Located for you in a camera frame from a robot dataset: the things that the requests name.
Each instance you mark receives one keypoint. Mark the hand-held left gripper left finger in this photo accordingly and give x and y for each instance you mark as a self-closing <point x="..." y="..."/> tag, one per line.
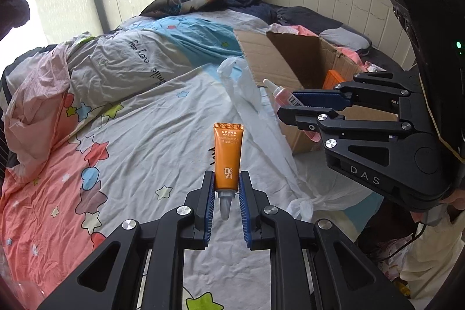
<point x="207" y="208"/>

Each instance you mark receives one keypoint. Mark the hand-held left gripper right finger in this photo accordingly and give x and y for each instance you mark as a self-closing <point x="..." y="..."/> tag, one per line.
<point x="245" y="212"/>

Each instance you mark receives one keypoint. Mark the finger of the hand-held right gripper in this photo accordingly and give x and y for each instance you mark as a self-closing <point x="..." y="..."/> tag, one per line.
<point x="319" y="99"/>
<point x="294" y="115"/>

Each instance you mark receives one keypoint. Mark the pink cream tube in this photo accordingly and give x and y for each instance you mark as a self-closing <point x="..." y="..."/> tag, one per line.
<point x="281" y="97"/>

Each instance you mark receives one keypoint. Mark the orange cardboard box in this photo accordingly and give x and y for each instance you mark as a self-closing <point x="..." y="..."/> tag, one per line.
<point x="331" y="79"/>

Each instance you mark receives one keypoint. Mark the orange cream tube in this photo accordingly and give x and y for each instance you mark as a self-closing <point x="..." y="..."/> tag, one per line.
<point x="227" y="154"/>

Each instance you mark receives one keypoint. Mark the brown cardboard box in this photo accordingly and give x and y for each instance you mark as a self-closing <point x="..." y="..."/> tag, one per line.
<point x="261" y="52"/>

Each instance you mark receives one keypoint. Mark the white plastic bag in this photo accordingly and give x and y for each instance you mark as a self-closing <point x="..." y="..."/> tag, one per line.
<point x="250" y="99"/>

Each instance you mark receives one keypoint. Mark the grey pillow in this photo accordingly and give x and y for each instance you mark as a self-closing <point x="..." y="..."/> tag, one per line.
<point x="345" y="37"/>

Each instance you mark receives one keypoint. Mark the pink patterned cloth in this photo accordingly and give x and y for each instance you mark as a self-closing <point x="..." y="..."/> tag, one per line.
<point x="287" y="29"/>

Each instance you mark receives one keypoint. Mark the star-print bed sheet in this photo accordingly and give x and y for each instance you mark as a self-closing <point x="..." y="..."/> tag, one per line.
<point x="145" y="157"/>

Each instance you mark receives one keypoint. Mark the dark blue cloth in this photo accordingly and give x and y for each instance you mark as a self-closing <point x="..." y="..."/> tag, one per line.
<point x="301" y="16"/>

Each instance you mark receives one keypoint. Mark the star-print quilt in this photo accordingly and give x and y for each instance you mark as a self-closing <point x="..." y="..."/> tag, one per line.
<point x="120" y="59"/>

